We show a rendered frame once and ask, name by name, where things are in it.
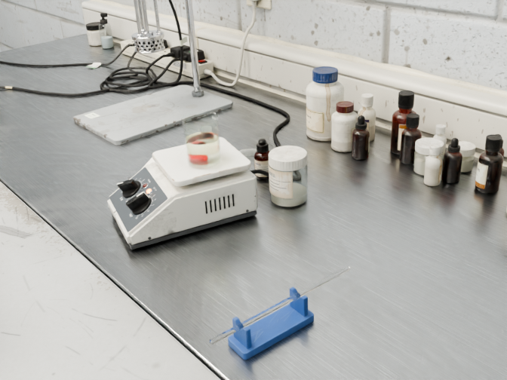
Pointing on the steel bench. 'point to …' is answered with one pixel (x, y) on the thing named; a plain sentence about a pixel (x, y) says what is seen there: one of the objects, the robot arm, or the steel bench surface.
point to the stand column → (193, 50)
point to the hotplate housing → (193, 206)
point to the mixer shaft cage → (145, 38)
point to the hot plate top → (177, 155)
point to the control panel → (130, 220)
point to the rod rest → (271, 328)
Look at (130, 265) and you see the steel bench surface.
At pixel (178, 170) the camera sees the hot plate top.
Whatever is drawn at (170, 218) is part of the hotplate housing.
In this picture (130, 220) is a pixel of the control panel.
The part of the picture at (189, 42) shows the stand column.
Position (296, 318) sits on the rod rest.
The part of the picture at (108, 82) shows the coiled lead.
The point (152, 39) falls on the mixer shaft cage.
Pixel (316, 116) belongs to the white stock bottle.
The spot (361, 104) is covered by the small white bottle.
